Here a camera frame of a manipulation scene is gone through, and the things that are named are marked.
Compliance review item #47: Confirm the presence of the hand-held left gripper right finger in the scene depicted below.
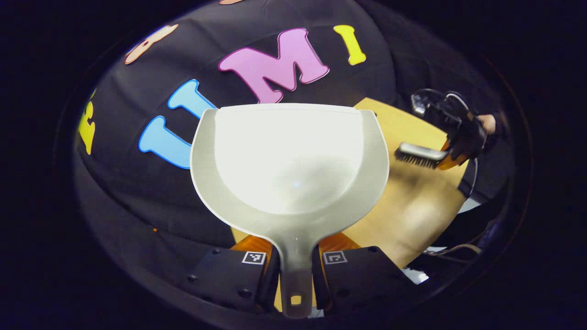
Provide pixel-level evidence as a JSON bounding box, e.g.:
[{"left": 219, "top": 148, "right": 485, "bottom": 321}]
[{"left": 312, "top": 233, "right": 413, "bottom": 312}]

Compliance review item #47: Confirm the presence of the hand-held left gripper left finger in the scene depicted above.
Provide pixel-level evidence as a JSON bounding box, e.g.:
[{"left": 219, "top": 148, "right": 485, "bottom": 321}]
[{"left": 186, "top": 235, "right": 280, "bottom": 314}]

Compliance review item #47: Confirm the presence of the white plastic dustpan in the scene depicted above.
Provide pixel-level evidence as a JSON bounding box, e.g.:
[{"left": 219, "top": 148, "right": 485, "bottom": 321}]
[{"left": 189, "top": 103, "right": 390, "bottom": 319}]

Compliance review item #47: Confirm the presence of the small grey broom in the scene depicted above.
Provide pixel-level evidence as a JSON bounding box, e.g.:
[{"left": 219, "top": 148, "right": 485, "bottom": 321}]
[{"left": 394, "top": 142, "right": 449, "bottom": 170}]

